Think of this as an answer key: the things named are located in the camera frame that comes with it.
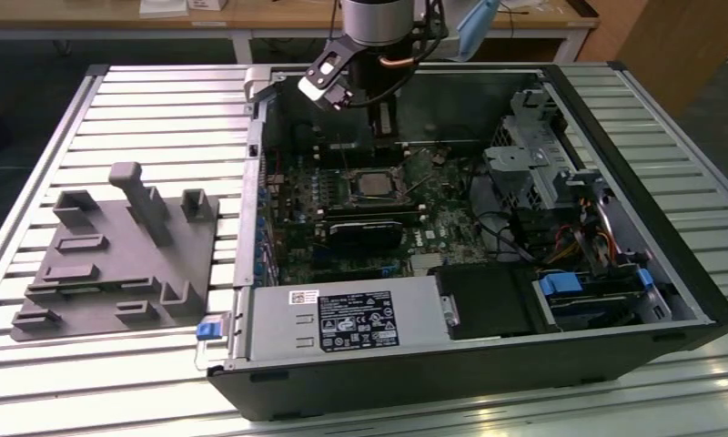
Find silver square CPU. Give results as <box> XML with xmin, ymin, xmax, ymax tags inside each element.
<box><xmin>356</xmin><ymin>172</ymin><xmax>401</xmax><ymax>195</ymax></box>

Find black RAM slot bank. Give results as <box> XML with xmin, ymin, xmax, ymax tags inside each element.
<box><xmin>317</xmin><ymin>140</ymin><xmax>405</xmax><ymax>168</ymax></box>

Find CPU socket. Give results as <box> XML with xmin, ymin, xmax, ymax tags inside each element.
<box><xmin>344</xmin><ymin>168</ymin><xmax>410</xmax><ymax>204</ymax></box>

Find black RAM sticks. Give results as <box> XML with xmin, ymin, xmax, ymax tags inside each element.
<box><xmin>321</xmin><ymin>204</ymin><xmax>421</xmax><ymax>224</ymax></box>

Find green motherboard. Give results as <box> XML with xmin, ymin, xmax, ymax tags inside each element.
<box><xmin>259</xmin><ymin>136</ymin><xmax>514</xmax><ymax>288</ymax></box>

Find grey metal drive cage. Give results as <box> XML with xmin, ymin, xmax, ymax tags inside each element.
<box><xmin>482</xmin><ymin>88</ymin><xmax>602</xmax><ymax>211</ymax></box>

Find black graphics card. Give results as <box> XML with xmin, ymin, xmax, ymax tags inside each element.
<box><xmin>325</xmin><ymin>220</ymin><xmax>405</xmax><ymax>250</ymax></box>

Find white box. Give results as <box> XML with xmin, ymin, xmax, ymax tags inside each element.
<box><xmin>137</xmin><ymin>0</ymin><xmax>190</xmax><ymax>19</ymax></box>

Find small silver heat sink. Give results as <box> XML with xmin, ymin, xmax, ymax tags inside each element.
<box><xmin>409</xmin><ymin>253</ymin><xmax>450</xmax><ymax>274</ymax></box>

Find wooden desk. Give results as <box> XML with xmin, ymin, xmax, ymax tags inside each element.
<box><xmin>0</xmin><ymin>0</ymin><xmax>601</xmax><ymax>65</ymax></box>

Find wooden cabinet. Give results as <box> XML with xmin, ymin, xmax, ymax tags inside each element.
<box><xmin>581</xmin><ymin>0</ymin><xmax>728</xmax><ymax>119</ymax></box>

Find silver power supply unit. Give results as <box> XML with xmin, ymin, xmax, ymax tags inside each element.
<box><xmin>241</xmin><ymin>275</ymin><xmax>457</xmax><ymax>361</ymax></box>

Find grey parts rack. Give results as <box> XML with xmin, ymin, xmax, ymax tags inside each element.
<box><xmin>9</xmin><ymin>161</ymin><xmax>222</xmax><ymax>342</ymax></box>

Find blue disk carrier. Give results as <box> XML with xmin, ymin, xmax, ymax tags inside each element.
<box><xmin>536</xmin><ymin>270</ymin><xmax>584</xmax><ymax>300</ymax></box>

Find blue case latch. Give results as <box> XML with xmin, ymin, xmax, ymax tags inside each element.
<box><xmin>195</xmin><ymin>318</ymin><xmax>226</xmax><ymax>340</ymax></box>

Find black open PC case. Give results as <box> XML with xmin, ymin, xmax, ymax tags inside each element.
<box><xmin>203</xmin><ymin>61</ymin><xmax>728</xmax><ymax>422</ymax></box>

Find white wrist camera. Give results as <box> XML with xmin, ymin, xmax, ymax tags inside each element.
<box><xmin>295</xmin><ymin>38</ymin><xmax>354</xmax><ymax>111</ymax></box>

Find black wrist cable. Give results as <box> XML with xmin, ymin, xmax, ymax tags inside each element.
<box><xmin>398</xmin><ymin>0</ymin><xmax>453</xmax><ymax>67</ymax></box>

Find orange yellow wire bundle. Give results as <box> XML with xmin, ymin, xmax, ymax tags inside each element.
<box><xmin>550</xmin><ymin>222</ymin><xmax>621</xmax><ymax>269</ymax></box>

